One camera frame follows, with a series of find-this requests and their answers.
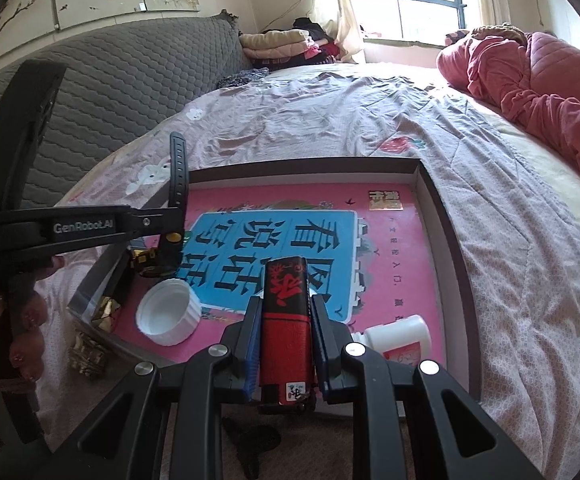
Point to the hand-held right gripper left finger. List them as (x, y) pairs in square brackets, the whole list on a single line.
[(253, 360)]

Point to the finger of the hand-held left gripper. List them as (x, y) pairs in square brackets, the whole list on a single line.
[(157, 220)]

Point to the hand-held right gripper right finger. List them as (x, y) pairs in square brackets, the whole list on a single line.
[(322, 370)]

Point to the red black cigarette pack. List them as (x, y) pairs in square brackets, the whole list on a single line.
[(287, 340)]

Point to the white bottle cap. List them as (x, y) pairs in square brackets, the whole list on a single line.
[(169, 320)]

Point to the grey cardboard box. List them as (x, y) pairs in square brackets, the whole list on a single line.
[(445, 270)]

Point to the person's left hand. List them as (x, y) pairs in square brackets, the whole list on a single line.
[(32, 315)]

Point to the black bar-shaped object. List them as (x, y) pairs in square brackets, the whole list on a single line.
[(117, 282)]

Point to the white pill bottle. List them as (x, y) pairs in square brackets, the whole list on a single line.
[(400, 335)]

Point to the pink picture book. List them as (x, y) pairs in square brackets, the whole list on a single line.
[(400, 270)]

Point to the grey quilted headboard cover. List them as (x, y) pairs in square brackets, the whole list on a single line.
[(119, 85)]

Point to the bronze patterned object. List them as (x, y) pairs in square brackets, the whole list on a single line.
[(87, 357)]

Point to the dark patterned cloth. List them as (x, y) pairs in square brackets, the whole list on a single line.
[(245, 77)]

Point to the pile of folded clothes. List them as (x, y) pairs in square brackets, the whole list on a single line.
[(275, 42)]

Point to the red clothes pile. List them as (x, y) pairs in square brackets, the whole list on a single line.
[(320, 52)]

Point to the black garment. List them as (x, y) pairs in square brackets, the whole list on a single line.
[(310, 25)]

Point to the window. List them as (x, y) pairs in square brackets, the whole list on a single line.
[(420, 15)]

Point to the pink quilt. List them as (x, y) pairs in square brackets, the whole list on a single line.
[(545, 95)]

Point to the brown knitted cloth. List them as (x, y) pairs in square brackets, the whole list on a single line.
[(495, 30)]

